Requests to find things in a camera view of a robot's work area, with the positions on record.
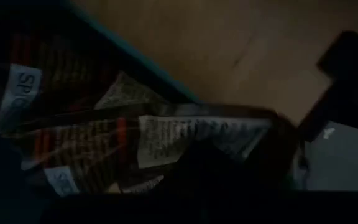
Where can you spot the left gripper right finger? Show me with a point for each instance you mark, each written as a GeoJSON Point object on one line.
{"type": "Point", "coordinates": [253, 174]}

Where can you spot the dark teal tray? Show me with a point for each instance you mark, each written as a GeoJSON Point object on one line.
{"type": "Point", "coordinates": [82, 40]}

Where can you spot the brown spice packet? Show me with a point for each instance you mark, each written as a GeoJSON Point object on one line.
{"type": "Point", "coordinates": [166, 140]}
{"type": "Point", "coordinates": [23, 90]}

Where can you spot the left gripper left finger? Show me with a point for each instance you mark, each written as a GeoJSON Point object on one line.
{"type": "Point", "coordinates": [200, 171]}

